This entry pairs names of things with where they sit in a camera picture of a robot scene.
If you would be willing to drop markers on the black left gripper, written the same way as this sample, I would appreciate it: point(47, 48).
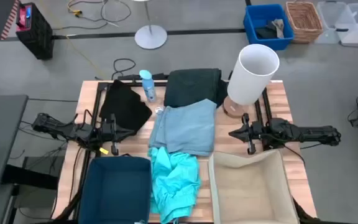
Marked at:
point(114, 133)

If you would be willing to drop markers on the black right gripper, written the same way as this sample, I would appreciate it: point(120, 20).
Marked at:
point(258, 133)

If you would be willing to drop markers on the black garment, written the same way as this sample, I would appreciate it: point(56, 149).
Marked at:
point(123, 102)

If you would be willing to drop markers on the light grey-blue garment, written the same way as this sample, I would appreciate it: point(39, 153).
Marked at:
point(185, 130)

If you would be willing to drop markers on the dark green garment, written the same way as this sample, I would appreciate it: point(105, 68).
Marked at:
point(191, 87)

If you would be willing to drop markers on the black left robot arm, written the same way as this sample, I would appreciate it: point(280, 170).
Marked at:
point(57, 129)

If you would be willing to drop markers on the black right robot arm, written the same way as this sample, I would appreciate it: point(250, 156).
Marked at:
point(315, 133)

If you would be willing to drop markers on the yellow tape tag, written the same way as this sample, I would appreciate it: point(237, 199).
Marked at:
point(103, 151)

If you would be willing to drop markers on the white shade wooden base lamp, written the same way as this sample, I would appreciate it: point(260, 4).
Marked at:
point(247, 84)

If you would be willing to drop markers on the blue spray bottle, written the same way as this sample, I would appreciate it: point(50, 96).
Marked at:
point(148, 85)

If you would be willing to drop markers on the beige fabric bin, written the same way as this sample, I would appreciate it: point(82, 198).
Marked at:
point(247, 186)

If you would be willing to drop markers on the navy and white fabric bin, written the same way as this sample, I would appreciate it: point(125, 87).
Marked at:
point(117, 189)

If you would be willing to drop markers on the silver round floor stand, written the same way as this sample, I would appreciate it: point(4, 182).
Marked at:
point(151, 36)

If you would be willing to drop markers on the black cloth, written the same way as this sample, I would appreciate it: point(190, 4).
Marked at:
point(263, 32)

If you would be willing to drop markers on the tan cloth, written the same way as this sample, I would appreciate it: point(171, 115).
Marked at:
point(279, 26)

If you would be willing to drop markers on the blue plastic bin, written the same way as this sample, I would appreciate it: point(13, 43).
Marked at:
point(253, 18)

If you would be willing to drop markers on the black desk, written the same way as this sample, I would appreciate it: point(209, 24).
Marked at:
point(5, 140)

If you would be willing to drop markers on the wicker basket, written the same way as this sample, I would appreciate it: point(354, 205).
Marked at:
point(303, 21)

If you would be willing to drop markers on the black crate with red top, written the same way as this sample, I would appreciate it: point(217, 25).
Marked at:
point(37, 37)

